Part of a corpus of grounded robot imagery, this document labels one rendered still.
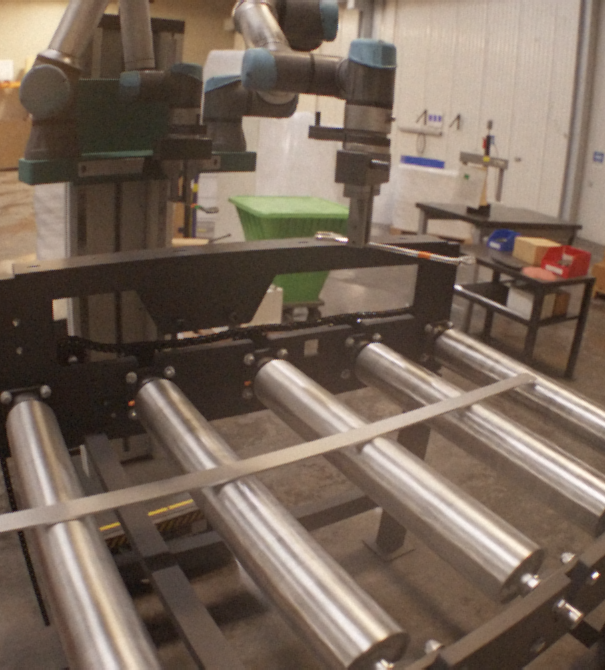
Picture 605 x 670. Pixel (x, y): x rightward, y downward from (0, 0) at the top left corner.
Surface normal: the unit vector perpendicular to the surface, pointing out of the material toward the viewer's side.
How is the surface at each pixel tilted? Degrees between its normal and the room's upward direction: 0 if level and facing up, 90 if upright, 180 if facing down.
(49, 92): 97
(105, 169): 90
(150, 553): 0
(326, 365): 90
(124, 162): 90
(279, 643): 0
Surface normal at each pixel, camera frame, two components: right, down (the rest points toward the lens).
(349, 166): -0.43, 0.30
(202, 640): 0.07, -0.93
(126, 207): 0.61, 0.33
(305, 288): 0.36, 0.53
